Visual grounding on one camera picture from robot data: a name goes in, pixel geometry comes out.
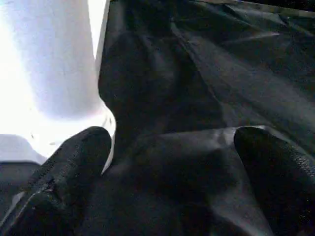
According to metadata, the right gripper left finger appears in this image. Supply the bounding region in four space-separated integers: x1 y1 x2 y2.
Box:
0 126 113 236

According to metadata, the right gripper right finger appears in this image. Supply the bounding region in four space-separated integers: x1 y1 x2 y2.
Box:
233 126 315 236

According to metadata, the white plastic table top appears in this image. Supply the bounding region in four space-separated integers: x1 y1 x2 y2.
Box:
0 0 117 174

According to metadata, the white plastic table leg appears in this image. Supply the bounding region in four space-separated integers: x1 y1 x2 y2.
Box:
0 0 103 118

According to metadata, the black work mat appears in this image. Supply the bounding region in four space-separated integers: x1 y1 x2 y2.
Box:
0 0 315 236

